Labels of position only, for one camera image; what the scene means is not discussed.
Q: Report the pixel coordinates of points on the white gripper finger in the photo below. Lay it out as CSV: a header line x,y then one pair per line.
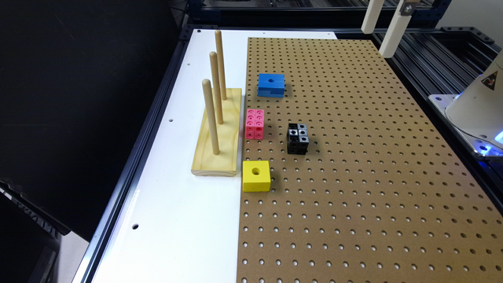
x,y
371,16
397,27

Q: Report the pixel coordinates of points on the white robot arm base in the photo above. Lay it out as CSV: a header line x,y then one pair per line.
x,y
476,113

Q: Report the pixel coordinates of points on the yellow block with hole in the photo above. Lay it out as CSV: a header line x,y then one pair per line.
x,y
256,176

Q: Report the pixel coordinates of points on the wooden peg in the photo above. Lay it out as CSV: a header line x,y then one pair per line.
x,y
216,87
210,110
221,66

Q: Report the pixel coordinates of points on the middle wooden peg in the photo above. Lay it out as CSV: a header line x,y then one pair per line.
x,y
216,87

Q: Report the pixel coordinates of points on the rear wooden peg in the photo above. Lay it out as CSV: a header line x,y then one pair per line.
x,y
221,66

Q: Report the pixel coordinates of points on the black cube block cluster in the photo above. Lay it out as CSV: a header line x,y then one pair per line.
x,y
297,137

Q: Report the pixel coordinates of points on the wooden peg stand base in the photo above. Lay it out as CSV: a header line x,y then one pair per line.
x,y
205,162

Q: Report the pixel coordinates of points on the black panel at left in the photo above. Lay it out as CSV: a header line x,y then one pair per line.
x,y
77,81

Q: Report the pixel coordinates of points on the blue block with hole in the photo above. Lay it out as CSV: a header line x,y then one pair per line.
x,y
271,85

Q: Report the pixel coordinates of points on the front wooden peg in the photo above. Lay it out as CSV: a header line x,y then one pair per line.
x,y
210,110

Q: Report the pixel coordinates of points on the brown pegboard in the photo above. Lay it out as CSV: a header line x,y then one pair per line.
x,y
378,197

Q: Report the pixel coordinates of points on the pink cube block cluster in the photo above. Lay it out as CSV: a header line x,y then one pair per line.
x,y
254,124

